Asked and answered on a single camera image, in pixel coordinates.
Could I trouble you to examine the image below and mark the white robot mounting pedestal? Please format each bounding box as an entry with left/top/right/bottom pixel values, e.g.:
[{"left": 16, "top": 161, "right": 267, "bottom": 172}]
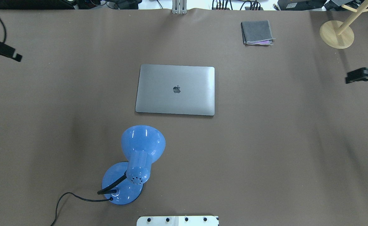
[{"left": 136, "top": 215, "right": 219, "bottom": 226}]

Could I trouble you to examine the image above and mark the black lamp power cable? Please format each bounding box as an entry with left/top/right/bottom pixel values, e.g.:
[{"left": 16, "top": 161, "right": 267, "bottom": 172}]
[{"left": 51, "top": 192, "right": 114, "bottom": 226}]

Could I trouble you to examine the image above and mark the wooden mug tree stand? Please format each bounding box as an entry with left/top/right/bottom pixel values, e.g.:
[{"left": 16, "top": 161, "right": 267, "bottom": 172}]
[{"left": 319, "top": 0, "right": 368, "bottom": 49}]

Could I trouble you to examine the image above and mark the grey laptop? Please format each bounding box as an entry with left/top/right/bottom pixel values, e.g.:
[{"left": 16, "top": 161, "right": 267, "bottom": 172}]
[{"left": 135, "top": 64, "right": 215, "bottom": 116}]

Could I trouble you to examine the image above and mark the aluminium frame post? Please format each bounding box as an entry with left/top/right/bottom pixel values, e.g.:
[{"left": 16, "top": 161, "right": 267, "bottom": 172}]
[{"left": 171, "top": 0, "right": 187, "bottom": 15}]

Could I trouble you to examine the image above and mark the blue desk lamp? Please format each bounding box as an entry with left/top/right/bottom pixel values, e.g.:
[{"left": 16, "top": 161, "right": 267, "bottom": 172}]
[{"left": 97, "top": 125, "right": 166, "bottom": 205}]

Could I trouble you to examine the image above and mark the folded grey purple cloth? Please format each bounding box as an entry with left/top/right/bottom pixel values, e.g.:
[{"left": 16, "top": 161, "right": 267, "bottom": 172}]
[{"left": 241, "top": 20, "right": 275, "bottom": 46}]

